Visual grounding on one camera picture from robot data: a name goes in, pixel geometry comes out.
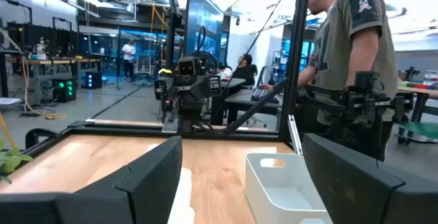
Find white plastic basket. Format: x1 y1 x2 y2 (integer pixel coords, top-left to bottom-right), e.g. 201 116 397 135
244 152 333 224

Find black computer keyboard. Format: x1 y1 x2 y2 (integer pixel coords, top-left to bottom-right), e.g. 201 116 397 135
251 86 280 104

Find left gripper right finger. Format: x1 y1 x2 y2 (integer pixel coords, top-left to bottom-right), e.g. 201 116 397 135
302 133 438 224

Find computer tower blue lights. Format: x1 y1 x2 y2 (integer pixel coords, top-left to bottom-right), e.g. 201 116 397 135
81 71 103 90

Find thin black slanting cable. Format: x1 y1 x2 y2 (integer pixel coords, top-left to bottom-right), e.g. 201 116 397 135
218 0 296 115

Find large display screen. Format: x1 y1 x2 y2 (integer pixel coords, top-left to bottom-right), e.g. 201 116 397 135
184 0 226 68

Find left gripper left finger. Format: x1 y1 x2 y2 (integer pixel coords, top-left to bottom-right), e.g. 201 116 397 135
0 135 183 224

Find computer tower green lights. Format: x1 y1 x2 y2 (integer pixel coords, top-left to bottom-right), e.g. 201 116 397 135
52 78 78 103

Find wooden top workbench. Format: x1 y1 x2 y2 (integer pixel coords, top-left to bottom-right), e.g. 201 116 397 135
5 55 102 105

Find person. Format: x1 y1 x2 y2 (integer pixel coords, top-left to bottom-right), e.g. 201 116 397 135
261 0 400 163
121 39 137 82
232 53 257 88

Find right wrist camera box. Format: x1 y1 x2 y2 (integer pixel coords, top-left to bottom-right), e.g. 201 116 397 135
177 56 202 77

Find wooden worktable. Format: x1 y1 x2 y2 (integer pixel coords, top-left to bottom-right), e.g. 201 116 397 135
396 85 438 146

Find black display stand pole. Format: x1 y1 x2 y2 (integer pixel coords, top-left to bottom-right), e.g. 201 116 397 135
163 0 183 71

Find small green potted plant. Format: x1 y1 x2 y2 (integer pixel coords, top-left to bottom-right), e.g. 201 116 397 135
0 137 34 186

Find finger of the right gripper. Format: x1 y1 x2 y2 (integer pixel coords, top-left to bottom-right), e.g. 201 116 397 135
153 79 169 101
207 75 222 98

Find black office desk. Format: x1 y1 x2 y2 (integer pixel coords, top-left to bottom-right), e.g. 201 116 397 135
210 78 285 126

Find black aluminium table frame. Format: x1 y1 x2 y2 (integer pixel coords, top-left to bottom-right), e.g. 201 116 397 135
25 0 312 160

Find black looped cable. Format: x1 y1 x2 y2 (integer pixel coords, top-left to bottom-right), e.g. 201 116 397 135
25 127 60 150

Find yellow floor cable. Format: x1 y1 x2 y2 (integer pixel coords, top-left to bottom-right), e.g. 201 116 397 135
20 55 68 121

